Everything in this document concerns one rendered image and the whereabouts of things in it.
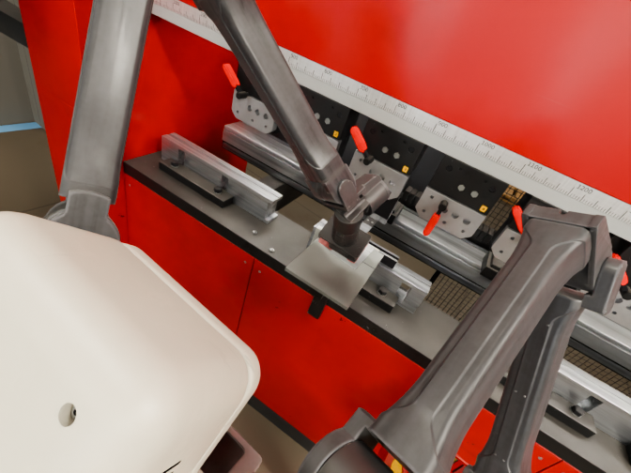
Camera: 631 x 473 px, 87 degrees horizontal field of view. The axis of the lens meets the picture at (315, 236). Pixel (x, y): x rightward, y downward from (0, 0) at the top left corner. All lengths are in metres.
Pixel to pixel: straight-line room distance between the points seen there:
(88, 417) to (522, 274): 0.38
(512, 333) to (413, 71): 0.60
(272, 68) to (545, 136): 0.54
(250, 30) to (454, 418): 0.51
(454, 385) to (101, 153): 0.45
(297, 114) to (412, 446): 0.45
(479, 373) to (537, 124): 0.57
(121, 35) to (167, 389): 0.39
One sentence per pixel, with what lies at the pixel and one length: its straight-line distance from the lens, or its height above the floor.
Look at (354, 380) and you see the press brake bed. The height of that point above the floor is 0.61.
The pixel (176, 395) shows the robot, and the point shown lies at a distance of 0.21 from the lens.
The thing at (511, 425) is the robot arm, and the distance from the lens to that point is 0.61.
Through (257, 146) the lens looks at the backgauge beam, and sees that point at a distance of 1.42.
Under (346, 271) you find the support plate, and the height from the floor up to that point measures 1.00.
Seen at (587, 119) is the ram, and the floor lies 1.50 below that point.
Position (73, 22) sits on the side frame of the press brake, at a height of 1.30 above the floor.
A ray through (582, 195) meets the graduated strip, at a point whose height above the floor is 1.38.
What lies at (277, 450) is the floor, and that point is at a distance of 1.69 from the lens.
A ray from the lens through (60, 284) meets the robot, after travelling 0.25.
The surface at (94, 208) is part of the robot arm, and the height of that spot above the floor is 1.30.
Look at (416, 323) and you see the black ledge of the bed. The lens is 1.06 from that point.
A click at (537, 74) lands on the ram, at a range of 0.80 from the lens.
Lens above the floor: 1.57
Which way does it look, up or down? 37 degrees down
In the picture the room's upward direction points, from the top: 21 degrees clockwise
